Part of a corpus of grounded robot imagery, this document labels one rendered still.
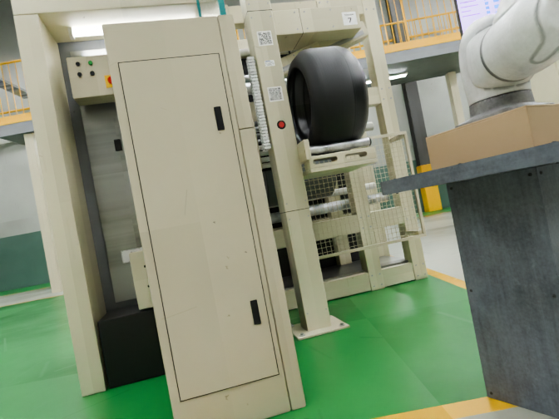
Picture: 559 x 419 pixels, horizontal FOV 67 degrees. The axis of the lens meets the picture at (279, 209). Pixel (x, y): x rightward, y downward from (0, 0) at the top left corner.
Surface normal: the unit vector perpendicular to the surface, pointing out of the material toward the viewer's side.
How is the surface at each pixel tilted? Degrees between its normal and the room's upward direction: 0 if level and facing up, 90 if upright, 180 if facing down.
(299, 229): 90
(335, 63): 66
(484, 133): 90
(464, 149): 90
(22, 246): 90
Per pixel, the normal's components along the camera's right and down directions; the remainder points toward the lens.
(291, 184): 0.22, -0.06
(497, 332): -0.85, 0.15
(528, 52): -0.47, 0.85
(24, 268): 0.00, -0.01
